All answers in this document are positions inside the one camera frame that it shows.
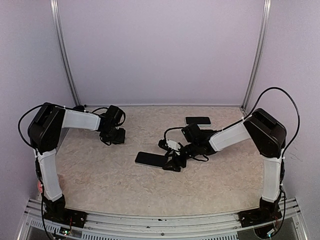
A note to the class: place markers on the front aluminium rail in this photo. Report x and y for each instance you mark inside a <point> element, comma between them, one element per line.
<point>215,226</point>

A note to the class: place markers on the right aluminium frame post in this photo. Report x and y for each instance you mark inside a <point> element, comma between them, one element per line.
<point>258,53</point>

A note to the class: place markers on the aluminium frame post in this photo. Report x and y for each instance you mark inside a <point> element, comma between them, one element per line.
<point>54,6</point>
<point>258,53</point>

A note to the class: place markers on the light blue phone case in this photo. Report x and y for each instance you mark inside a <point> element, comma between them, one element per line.
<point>198,121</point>

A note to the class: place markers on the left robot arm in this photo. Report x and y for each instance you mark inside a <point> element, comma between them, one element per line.
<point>51,126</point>

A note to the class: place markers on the left aluminium frame post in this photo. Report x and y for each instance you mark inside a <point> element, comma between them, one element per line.
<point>54,6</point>

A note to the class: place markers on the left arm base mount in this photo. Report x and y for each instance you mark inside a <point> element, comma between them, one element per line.
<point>57,212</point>

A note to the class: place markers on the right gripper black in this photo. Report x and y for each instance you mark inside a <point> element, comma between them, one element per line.
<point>177,168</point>

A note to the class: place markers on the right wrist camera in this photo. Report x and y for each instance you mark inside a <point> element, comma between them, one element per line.
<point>169,145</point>

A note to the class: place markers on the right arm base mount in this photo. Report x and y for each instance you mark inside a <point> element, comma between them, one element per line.
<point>266,212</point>

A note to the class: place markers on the red patterned round coaster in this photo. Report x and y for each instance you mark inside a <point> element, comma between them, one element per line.
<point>40,187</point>

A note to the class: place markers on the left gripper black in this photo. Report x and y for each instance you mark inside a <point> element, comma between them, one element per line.
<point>120,139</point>

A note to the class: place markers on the black phone teal edge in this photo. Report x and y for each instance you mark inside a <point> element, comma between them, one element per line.
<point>198,120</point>

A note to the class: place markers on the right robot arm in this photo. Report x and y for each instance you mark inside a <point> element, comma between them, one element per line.
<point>268,135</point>

